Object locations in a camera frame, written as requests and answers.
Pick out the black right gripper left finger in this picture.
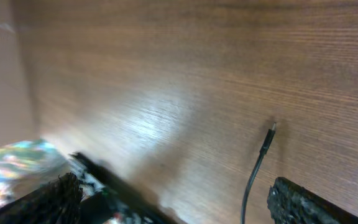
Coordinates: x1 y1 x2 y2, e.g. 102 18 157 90
0 173 83 224

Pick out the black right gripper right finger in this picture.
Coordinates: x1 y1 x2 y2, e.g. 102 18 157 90
267 177 358 224

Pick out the black smartphone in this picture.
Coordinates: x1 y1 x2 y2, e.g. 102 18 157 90
0 140 174 224

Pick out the black charger cable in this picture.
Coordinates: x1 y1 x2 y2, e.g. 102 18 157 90
240 122 278 224

